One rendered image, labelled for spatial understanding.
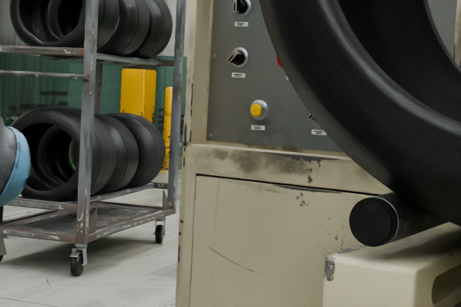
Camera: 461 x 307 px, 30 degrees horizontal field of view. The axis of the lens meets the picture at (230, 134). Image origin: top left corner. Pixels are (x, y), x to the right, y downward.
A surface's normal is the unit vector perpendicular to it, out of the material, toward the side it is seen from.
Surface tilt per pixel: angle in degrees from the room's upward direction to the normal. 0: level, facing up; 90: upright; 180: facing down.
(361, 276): 90
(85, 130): 90
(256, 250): 90
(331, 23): 96
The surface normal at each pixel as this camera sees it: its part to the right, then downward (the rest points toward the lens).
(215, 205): -0.51, 0.02
